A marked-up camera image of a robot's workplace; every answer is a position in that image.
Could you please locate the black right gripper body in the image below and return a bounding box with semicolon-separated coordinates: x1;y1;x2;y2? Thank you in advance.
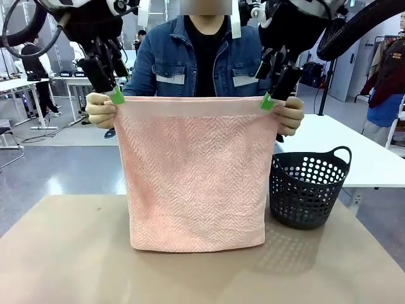
258;12;317;64

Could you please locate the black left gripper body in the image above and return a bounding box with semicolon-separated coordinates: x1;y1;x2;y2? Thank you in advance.
61;12;125;60

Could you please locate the dark perforated plastic basket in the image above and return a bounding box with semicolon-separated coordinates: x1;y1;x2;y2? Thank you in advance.
269;146;353;231

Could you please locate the pink towel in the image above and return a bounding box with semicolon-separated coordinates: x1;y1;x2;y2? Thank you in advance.
112;96;280;254

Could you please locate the person's right forearm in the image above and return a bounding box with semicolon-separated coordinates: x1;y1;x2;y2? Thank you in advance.
122;65;156;98

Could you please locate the person's right hand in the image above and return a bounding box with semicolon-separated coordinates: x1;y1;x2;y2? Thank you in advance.
85;92;120;130

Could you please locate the person's left hand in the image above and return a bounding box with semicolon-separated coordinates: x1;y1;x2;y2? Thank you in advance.
272;96;305;137

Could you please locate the long white desk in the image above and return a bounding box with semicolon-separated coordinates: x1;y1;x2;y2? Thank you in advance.
52;74;96;124

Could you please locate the black suitcase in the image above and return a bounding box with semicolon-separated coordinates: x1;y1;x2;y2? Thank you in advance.
301;61;327;89

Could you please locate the black tripod stand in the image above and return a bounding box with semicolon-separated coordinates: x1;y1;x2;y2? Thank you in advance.
317;58;337;117

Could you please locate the grey open door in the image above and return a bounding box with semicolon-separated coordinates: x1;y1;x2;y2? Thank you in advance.
328;12;363;102

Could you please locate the person in denim jacket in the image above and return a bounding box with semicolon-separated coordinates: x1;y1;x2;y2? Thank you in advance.
122;0;273;98

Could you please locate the person in black clothes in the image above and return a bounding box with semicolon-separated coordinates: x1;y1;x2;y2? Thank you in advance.
18;33;63;118

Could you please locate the beige coat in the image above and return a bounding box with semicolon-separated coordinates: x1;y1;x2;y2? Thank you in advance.
366;39;389;82

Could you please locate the large white table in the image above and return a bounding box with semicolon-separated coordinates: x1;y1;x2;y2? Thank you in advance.
274;113;405;191

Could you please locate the blue garment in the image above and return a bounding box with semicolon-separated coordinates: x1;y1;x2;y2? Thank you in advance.
366;93;405;128

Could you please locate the maroon jacket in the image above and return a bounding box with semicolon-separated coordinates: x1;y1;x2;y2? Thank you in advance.
360;37;405;109

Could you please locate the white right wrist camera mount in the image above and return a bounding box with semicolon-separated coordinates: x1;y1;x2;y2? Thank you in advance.
230;0;275;39

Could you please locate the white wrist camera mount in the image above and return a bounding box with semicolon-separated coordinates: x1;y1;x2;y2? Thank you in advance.
230;0;275;39
109;0;151;29

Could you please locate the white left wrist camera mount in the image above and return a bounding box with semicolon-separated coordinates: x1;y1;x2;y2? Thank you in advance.
109;0;151;29

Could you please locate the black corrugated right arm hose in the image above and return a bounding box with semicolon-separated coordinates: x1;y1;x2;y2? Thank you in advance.
316;0;405;61

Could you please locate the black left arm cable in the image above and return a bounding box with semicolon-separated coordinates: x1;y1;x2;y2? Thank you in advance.
0;0;66;60

